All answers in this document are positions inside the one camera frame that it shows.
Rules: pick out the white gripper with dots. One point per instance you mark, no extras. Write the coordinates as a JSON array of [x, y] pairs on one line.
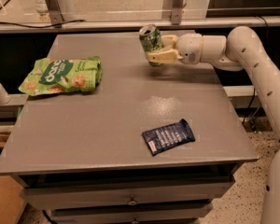
[[189, 48]]

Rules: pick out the green soda can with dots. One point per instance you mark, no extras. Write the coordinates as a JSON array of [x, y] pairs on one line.
[[150, 39]]

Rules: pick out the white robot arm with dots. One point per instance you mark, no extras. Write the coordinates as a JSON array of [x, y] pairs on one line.
[[240, 49]]

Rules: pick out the dark blue snack packet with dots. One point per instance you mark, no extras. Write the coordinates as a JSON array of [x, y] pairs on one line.
[[169, 136]]

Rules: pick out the green snack bag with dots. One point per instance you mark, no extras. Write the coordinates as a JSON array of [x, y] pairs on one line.
[[58, 76]]

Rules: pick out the lower grey drawer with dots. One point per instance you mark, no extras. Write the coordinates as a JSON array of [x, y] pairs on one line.
[[131, 214]]

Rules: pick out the grey drawer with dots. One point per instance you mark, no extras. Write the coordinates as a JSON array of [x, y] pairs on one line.
[[131, 214], [133, 193]]

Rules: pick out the upper grey drawer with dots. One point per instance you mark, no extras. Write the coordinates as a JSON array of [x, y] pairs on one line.
[[133, 193]]

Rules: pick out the cardboard box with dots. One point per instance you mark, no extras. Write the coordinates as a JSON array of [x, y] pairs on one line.
[[11, 203]]

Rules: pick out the right metal bracket post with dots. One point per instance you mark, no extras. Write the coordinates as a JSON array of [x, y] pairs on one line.
[[176, 11]]

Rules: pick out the metal bracket post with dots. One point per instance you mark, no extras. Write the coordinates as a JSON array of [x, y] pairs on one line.
[[55, 15], [176, 11]]

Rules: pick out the grey metal rail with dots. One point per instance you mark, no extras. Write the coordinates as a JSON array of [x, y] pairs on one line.
[[99, 26]]

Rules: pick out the left metal bracket post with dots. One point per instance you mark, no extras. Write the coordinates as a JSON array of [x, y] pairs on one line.
[[55, 15]]

